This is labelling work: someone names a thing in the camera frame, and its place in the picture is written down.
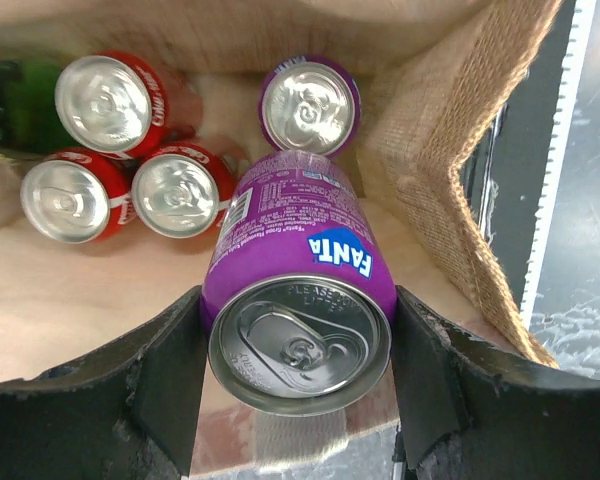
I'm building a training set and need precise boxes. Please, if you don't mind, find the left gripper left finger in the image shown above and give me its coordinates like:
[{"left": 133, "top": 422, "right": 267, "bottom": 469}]
[{"left": 0, "top": 288, "right": 206, "bottom": 479}]

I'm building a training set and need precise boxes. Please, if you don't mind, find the red coke can front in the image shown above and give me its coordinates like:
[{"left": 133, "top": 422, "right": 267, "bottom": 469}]
[{"left": 131, "top": 135, "right": 249, "bottom": 239}]

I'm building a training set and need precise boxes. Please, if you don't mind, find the green glass bottle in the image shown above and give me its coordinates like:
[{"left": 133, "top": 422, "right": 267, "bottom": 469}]
[{"left": 0, "top": 59, "right": 79, "bottom": 155}]

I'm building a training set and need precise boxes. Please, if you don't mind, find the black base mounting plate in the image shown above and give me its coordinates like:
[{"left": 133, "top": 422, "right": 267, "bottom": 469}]
[{"left": 461, "top": 1, "right": 575, "bottom": 305}]

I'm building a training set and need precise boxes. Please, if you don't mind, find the purple fanta can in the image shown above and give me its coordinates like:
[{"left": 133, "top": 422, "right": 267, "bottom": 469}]
[
  {"left": 258, "top": 55, "right": 362, "bottom": 158},
  {"left": 200, "top": 150, "right": 397, "bottom": 416}
]

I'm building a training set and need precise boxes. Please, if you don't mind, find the brown canvas tote bag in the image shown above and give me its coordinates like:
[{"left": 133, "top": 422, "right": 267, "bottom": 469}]
[{"left": 0, "top": 1, "right": 559, "bottom": 474}]

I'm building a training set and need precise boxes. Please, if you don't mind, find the light blue cable duct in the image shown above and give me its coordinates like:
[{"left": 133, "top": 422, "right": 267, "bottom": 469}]
[{"left": 520, "top": 0, "right": 596, "bottom": 327}]

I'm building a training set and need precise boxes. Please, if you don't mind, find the red coke can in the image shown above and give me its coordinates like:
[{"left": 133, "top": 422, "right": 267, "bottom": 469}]
[
  {"left": 55, "top": 50, "right": 203, "bottom": 160},
  {"left": 20, "top": 147, "right": 136, "bottom": 244},
  {"left": 131, "top": 135, "right": 249, "bottom": 239}
]

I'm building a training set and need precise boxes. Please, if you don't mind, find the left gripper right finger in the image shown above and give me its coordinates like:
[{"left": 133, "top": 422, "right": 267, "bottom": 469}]
[{"left": 392, "top": 288, "right": 600, "bottom": 479}]

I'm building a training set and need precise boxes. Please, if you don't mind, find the purple fanta can front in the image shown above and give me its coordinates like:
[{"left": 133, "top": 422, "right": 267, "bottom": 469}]
[{"left": 200, "top": 150, "right": 397, "bottom": 416}]

